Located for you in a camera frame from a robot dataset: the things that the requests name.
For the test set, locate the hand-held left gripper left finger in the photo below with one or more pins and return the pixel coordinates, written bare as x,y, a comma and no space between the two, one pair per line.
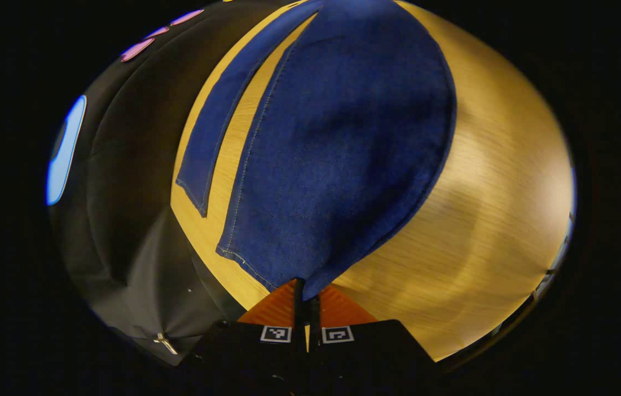
299,324

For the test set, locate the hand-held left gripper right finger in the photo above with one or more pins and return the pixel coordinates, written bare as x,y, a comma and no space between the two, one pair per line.
314,330

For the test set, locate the blue jeans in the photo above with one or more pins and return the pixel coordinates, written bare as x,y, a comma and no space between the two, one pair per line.
343,137

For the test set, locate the small white clip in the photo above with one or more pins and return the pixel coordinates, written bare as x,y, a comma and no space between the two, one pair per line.
165,344

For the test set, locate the black backdrop cloth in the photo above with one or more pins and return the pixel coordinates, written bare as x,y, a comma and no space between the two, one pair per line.
123,192

